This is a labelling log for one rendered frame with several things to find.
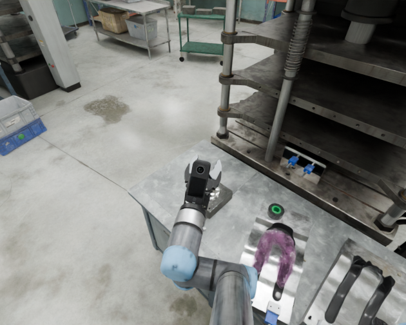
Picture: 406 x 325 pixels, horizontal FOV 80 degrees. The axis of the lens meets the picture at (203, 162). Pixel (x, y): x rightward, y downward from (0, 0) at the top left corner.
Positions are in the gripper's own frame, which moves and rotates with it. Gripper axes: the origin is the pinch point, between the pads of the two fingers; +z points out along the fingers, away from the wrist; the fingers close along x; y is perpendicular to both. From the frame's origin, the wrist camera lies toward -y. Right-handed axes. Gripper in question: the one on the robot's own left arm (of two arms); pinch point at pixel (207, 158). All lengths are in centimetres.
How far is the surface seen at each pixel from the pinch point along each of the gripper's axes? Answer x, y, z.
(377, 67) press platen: 61, -17, 63
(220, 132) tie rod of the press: 1, 62, 96
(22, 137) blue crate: -238, 169, 135
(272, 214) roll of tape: 36, 46, 20
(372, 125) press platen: 72, 7, 56
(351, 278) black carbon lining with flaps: 70, 45, -3
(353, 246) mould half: 77, 49, 16
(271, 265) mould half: 38, 52, -3
